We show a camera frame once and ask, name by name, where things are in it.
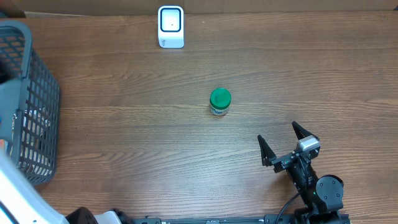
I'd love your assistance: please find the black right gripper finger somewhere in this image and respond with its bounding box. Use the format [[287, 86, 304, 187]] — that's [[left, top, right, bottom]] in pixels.
[[257, 134, 277, 167], [292, 121, 319, 140]]

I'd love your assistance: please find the green lid jar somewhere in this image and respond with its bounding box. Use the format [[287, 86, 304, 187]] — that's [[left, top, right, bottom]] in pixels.
[[209, 88, 232, 116]]

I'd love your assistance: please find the brown bread bag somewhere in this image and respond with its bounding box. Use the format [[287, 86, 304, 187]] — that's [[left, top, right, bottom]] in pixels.
[[17, 108, 53, 175]]

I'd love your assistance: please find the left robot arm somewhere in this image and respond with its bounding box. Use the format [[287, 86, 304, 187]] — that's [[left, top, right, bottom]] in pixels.
[[1, 152, 121, 224]]

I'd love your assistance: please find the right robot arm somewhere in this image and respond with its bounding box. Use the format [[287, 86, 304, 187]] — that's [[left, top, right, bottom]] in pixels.
[[257, 121, 351, 224]]

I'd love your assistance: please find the white barcode scanner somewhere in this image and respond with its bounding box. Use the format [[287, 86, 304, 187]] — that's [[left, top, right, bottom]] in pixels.
[[157, 5, 185, 49]]

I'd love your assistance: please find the grey plastic mesh basket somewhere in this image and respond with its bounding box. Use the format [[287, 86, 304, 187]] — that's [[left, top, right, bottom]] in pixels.
[[1, 21, 61, 185]]

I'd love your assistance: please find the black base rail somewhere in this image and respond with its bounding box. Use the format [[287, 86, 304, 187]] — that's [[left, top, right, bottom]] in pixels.
[[130, 214, 299, 224]]

